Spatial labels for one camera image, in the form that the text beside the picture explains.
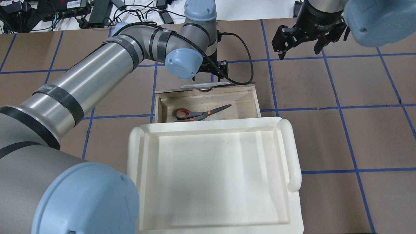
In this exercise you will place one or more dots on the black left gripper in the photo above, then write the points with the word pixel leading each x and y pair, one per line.
pixel 208 67

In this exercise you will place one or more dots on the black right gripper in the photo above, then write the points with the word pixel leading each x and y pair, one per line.
pixel 317 17

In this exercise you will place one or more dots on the wooden drawer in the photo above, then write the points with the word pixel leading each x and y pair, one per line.
pixel 242 98

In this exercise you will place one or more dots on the grey orange scissors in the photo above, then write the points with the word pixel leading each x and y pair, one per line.
pixel 185 115

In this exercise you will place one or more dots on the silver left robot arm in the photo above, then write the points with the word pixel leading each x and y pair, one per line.
pixel 45 190

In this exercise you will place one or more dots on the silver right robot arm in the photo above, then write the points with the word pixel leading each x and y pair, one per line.
pixel 372 23

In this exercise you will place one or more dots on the white plastic tray box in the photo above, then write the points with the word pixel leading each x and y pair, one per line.
pixel 239 176

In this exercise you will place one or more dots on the white drawer handle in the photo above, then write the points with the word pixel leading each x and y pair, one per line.
pixel 205 85

